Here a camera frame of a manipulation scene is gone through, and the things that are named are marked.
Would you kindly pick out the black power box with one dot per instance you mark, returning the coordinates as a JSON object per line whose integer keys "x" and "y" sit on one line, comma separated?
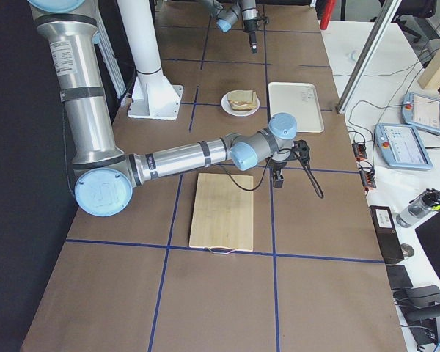
{"x": 386, "y": 234}

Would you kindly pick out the white round plate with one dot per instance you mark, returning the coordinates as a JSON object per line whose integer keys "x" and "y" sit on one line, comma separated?
{"x": 226, "y": 106}

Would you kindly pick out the cream bear tray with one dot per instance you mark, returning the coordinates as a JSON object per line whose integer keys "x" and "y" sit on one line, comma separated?
{"x": 300, "y": 100}

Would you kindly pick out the white camera pole mount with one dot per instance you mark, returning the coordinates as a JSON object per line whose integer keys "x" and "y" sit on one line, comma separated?
{"x": 153, "y": 96}

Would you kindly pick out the clear water bottle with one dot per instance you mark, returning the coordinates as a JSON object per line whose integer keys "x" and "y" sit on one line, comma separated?
{"x": 427, "y": 202}

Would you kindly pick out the orange connector block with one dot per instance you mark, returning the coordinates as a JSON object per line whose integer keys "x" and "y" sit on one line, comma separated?
{"x": 360, "y": 151}
{"x": 367, "y": 175}

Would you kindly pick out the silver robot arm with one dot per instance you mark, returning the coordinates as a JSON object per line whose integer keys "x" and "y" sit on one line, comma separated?
{"x": 244, "y": 10}
{"x": 105, "y": 175}

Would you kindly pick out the near blue teach pendant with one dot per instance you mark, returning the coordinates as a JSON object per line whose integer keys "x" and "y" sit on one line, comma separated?
{"x": 401, "y": 147}

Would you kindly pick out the far blue teach pendant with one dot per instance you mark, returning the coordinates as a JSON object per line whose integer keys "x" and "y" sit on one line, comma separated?
{"x": 421, "y": 111}

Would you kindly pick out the wooden cutting board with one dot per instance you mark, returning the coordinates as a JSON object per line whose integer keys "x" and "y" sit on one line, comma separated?
{"x": 223, "y": 216}

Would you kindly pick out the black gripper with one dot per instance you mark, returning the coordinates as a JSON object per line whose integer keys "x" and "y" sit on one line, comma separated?
{"x": 276, "y": 164}
{"x": 249, "y": 26}

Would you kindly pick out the blue teach pendant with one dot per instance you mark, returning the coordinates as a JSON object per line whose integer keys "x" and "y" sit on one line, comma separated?
{"x": 401, "y": 147}
{"x": 421, "y": 111}

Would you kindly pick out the aluminium frame post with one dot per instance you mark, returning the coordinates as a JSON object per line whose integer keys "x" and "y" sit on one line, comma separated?
{"x": 385, "y": 17}

